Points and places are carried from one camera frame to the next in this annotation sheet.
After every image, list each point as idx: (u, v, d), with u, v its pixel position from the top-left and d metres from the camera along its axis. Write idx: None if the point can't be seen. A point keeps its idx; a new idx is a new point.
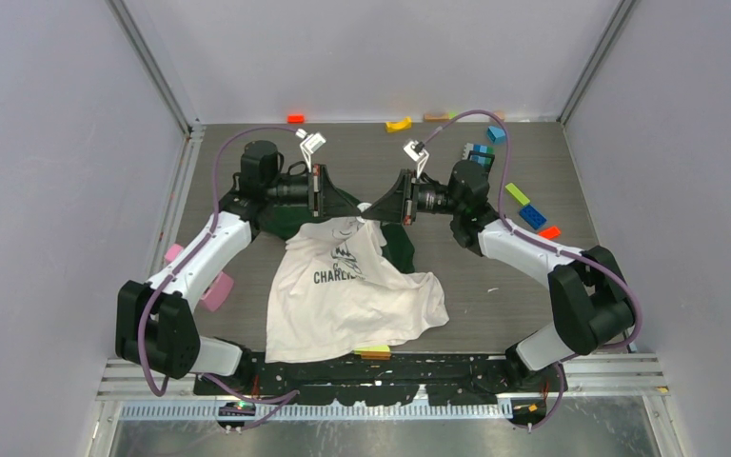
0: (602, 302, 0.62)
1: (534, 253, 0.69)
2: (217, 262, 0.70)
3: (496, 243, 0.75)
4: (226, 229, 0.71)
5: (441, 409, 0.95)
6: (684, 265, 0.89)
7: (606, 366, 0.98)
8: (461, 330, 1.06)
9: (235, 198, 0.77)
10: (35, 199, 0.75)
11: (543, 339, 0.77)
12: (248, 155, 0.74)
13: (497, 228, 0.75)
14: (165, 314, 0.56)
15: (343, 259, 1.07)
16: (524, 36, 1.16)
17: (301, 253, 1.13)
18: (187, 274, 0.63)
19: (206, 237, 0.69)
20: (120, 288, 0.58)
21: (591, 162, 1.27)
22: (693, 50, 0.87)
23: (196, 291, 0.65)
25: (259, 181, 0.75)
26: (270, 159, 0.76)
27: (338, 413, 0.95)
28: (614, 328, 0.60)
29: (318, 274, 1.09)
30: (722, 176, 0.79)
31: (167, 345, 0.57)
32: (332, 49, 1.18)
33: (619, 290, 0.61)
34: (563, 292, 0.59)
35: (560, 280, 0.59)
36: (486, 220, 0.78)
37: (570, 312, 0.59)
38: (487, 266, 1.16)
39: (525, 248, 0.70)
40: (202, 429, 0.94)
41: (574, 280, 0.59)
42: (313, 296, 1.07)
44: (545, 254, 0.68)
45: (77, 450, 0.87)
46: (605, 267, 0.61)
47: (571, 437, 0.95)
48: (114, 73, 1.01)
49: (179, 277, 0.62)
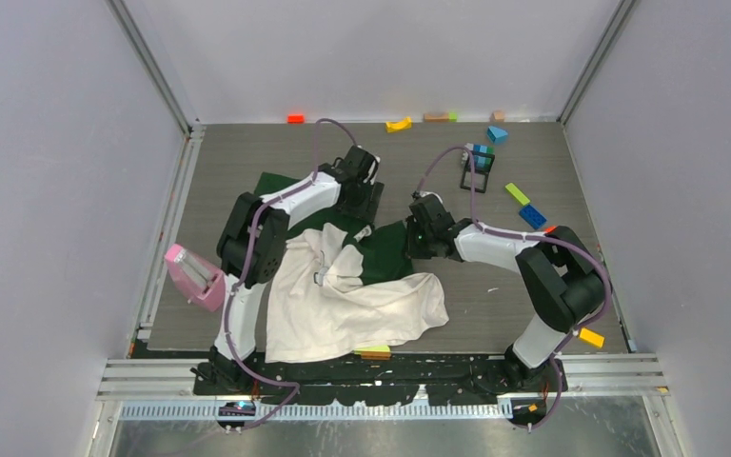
0: (574, 278, 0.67)
1: (503, 244, 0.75)
2: (309, 208, 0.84)
3: (471, 245, 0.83)
4: (325, 181, 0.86)
5: (441, 409, 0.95)
6: (684, 264, 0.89)
7: (605, 366, 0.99)
8: (462, 329, 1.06)
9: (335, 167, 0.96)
10: (35, 198, 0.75)
11: (536, 331, 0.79)
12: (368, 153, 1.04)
13: (470, 232, 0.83)
14: (270, 221, 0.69)
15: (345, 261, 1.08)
16: (524, 37, 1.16)
17: (300, 252, 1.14)
18: (291, 203, 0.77)
19: (308, 183, 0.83)
20: (239, 197, 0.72)
21: (591, 162, 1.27)
22: (692, 50, 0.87)
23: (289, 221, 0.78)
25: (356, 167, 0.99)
26: (368, 162, 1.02)
27: (338, 413, 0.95)
28: (588, 300, 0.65)
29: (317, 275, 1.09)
30: (723, 176, 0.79)
31: (263, 248, 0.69)
32: (333, 49, 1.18)
33: (585, 265, 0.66)
34: (532, 271, 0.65)
35: (527, 261, 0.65)
36: (463, 228, 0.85)
37: (543, 290, 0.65)
38: (488, 266, 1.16)
39: (497, 241, 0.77)
40: (203, 429, 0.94)
41: (541, 259, 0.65)
42: (313, 296, 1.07)
44: (513, 242, 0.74)
45: (77, 449, 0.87)
46: (569, 244, 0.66)
47: (571, 437, 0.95)
48: (115, 74, 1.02)
49: (284, 202, 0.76)
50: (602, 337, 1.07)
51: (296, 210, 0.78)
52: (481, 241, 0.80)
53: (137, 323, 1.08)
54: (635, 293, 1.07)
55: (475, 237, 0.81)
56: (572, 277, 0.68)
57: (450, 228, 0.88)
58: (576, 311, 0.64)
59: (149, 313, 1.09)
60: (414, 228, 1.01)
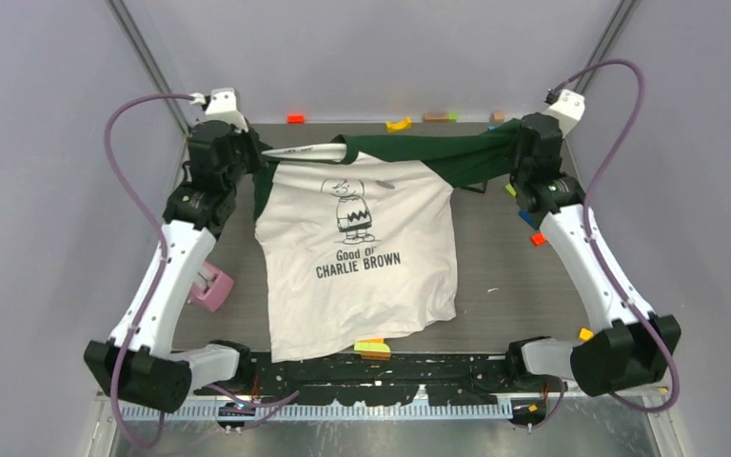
0: (635, 357, 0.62)
1: (602, 288, 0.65)
2: (186, 282, 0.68)
3: (563, 241, 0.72)
4: (180, 248, 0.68)
5: (441, 409, 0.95)
6: (685, 263, 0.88)
7: None
8: (463, 328, 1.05)
9: (186, 197, 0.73)
10: (34, 197, 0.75)
11: (556, 356, 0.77)
12: (200, 135, 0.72)
13: (574, 226, 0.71)
14: (137, 373, 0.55)
15: (345, 249, 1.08)
16: (524, 36, 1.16)
17: (299, 245, 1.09)
18: (150, 320, 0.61)
19: (162, 265, 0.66)
20: (85, 354, 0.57)
21: (592, 161, 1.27)
22: (694, 49, 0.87)
23: (169, 324, 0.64)
25: (212, 166, 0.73)
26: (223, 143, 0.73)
27: (338, 412, 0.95)
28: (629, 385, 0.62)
29: (322, 268, 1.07)
30: (721, 176, 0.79)
31: (149, 396, 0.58)
32: (333, 49, 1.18)
33: (658, 363, 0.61)
34: (606, 350, 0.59)
35: (612, 343, 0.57)
36: (565, 198, 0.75)
37: (602, 364, 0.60)
38: (488, 266, 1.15)
39: (598, 277, 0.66)
40: (202, 429, 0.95)
41: (624, 345, 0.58)
42: (316, 292, 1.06)
44: (613, 297, 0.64)
45: (78, 449, 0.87)
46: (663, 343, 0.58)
47: (570, 437, 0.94)
48: (114, 74, 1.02)
49: (143, 327, 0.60)
50: None
51: (164, 314, 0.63)
52: (574, 248, 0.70)
53: None
54: None
55: (572, 239, 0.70)
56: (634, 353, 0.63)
57: (554, 187, 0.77)
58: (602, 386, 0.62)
59: None
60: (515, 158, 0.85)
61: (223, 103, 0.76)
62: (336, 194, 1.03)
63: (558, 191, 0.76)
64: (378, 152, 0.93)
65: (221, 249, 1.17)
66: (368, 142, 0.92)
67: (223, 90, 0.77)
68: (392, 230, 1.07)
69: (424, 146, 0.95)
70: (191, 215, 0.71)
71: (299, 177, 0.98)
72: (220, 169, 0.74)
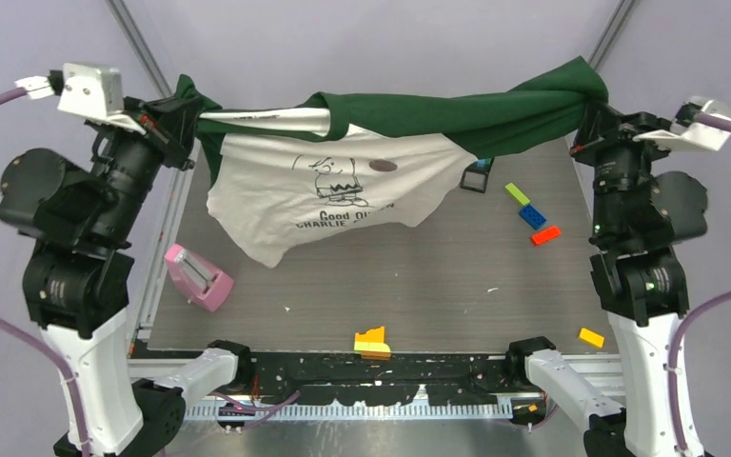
0: None
1: (661, 427, 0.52)
2: (119, 371, 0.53)
3: (635, 351, 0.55)
4: (81, 358, 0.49)
5: (441, 409, 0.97)
6: None
7: (606, 367, 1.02)
8: (461, 329, 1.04)
9: (41, 290, 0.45)
10: None
11: (561, 392, 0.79)
12: (11, 204, 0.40)
13: (656, 345, 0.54)
14: None
15: (328, 213, 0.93)
16: (524, 36, 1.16)
17: (276, 211, 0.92)
18: (99, 432, 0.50)
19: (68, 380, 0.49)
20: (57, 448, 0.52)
21: None
22: None
23: (128, 407, 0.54)
25: (72, 236, 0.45)
26: (64, 205, 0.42)
27: (338, 412, 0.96)
28: None
29: (302, 223, 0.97)
30: None
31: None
32: (333, 49, 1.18)
33: None
34: None
35: None
36: (659, 294, 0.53)
37: None
38: (489, 266, 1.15)
39: (661, 411, 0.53)
40: (202, 429, 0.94)
41: None
42: (295, 233, 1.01)
44: (668, 435, 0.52)
45: None
46: None
47: (570, 437, 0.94)
48: None
49: (96, 439, 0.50)
50: (602, 337, 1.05)
51: (110, 421, 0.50)
52: (643, 370, 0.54)
53: (137, 323, 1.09)
54: None
55: (647, 361, 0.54)
56: None
57: (655, 280, 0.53)
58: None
59: (148, 313, 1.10)
60: (611, 205, 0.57)
61: (83, 101, 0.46)
62: (316, 170, 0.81)
63: (649, 291, 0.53)
64: (383, 129, 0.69)
65: (221, 249, 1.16)
66: (366, 111, 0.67)
67: (78, 74, 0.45)
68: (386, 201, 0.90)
69: (462, 109, 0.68)
70: (61, 314, 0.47)
71: (256, 151, 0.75)
72: (76, 238, 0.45)
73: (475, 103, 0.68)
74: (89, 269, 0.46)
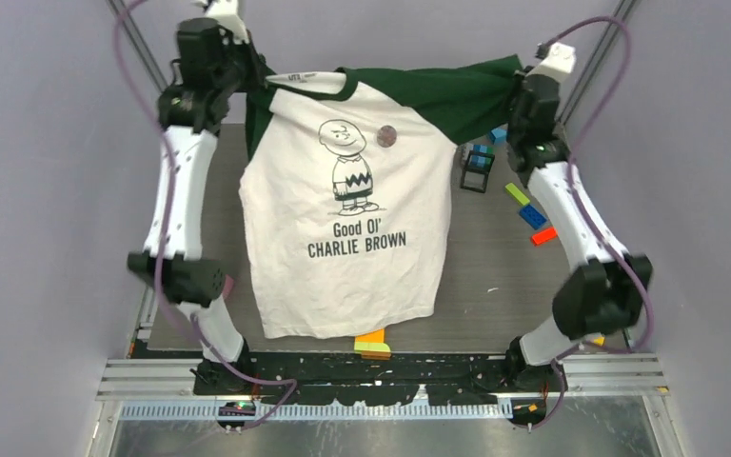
0: (611, 295, 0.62)
1: (579, 234, 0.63)
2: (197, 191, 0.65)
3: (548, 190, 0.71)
4: (187, 154, 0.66)
5: (441, 409, 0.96)
6: (684, 255, 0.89)
7: (607, 366, 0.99)
8: (462, 328, 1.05)
9: (176, 101, 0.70)
10: (34, 196, 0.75)
11: (543, 332, 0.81)
12: (185, 30, 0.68)
13: (557, 177, 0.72)
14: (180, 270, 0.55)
15: (342, 227, 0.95)
16: (524, 35, 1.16)
17: (290, 208, 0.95)
18: (177, 227, 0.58)
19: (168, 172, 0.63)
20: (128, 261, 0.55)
21: (592, 161, 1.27)
22: (693, 49, 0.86)
23: (196, 231, 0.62)
25: (202, 62, 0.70)
26: (209, 38, 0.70)
27: (338, 412, 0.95)
28: (608, 327, 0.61)
29: (314, 247, 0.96)
30: (721, 176, 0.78)
31: (192, 295, 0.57)
32: (332, 48, 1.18)
33: (634, 297, 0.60)
34: (583, 284, 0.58)
35: (583, 274, 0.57)
36: (552, 157, 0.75)
37: (576, 302, 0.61)
38: (490, 265, 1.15)
39: (574, 221, 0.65)
40: (202, 429, 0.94)
41: (599, 277, 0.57)
42: (305, 270, 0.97)
44: (589, 238, 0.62)
45: (77, 449, 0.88)
46: (637, 276, 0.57)
47: (571, 437, 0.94)
48: (114, 72, 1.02)
49: (173, 232, 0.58)
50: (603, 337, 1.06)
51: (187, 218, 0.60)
52: (556, 198, 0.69)
53: (138, 322, 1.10)
54: None
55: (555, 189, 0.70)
56: (609, 295, 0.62)
57: (542, 148, 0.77)
58: (572, 327, 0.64)
59: (148, 313, 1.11)
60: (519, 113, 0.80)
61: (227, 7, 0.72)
62: (335, 139, 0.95)
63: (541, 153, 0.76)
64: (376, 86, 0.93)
65: (221, 249, 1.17)
66: (374, 77, 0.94)
67: None
68: (398, 200, 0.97)
69: (419, 82, 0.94)
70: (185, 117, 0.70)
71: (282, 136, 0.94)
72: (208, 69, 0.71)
73: (427, 80, 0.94)
74: (205, 94, 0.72)
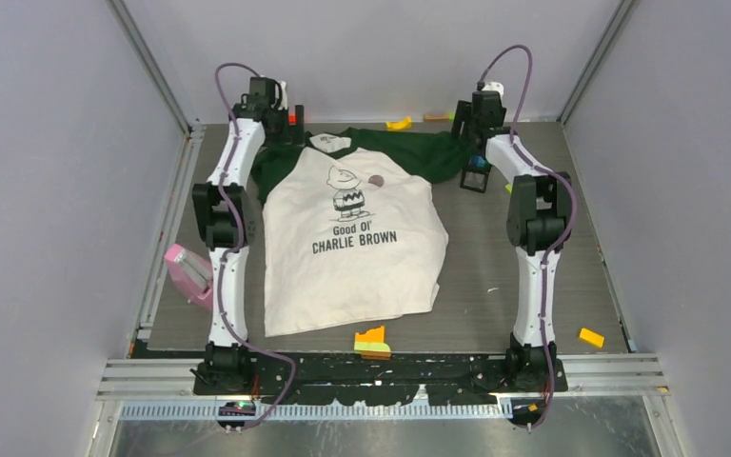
0: (546, 212, 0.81)
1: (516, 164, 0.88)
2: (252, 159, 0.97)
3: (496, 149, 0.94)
4: (247, 131, 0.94)
5: (441, 409, 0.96)
6: (682, 255, 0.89)
7: (606, 366, 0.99)
8: (461, 328, 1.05)
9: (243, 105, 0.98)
10: (34, 197, 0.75)
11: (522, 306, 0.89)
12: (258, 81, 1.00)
13: (503, 139, 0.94)
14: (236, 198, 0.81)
15: (339, 227, 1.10)
16: (524, 36, 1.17)
17: (299, 222, 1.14)
18: (235, 169, 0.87)
19: (235, 139, 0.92)
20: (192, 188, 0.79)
21: (590, 162, 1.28)
22: (692, 50, 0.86)
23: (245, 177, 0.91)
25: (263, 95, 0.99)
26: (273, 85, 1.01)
27: (338, 412, 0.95)
28: (544, 232, 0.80)
29: (317, 245, 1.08)
30: (721, 177, 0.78)
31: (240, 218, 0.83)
32: (333, 49, 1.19)
33: (561, 208, 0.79)
34: (520, 192, 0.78)
35: (520, 184, 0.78)
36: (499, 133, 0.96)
37: (521, 208, 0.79)
38: (490, 265, 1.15)
39: (512, 157, 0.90)
40: (202, 429, 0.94)
41: (530, 187, 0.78)
42: (312, 264, 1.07)
44: (523, 166, 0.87)
45: (78, 449, 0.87)
46: (563, 183, 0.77)
47: (572, 437, 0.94)
48: (114, 72, 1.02)
49: (229, 173, 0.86)
50: (602, 337, 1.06)
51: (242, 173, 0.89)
52: (503, 152, 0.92)
53: (138, 322, 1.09)
54: (633, 292, 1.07)
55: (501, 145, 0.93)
56: (544, 211, 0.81)
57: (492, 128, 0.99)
58: (523, 235, 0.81)
59: (149, 313, 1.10)
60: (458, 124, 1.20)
61: None
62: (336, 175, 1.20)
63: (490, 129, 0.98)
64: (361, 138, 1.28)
65: None
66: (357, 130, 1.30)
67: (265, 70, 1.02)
68: (388, 208, 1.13)
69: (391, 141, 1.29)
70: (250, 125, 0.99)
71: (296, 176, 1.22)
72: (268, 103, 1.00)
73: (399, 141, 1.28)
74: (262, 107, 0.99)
